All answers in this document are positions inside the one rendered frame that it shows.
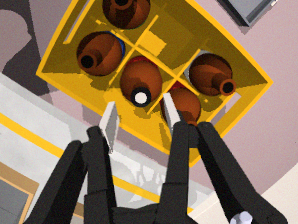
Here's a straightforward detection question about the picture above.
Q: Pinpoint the dark grey square tray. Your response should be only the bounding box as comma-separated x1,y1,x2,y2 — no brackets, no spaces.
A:
222,0,275,27

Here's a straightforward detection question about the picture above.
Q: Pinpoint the yellow divided crate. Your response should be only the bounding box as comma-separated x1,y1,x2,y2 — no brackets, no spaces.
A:
36,0,273,155

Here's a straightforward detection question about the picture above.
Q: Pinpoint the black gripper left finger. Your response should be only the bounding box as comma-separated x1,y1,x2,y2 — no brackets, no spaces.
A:
23,101,120,224

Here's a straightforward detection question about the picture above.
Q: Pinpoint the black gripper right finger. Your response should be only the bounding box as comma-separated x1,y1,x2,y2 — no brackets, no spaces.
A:
155,93,288,224

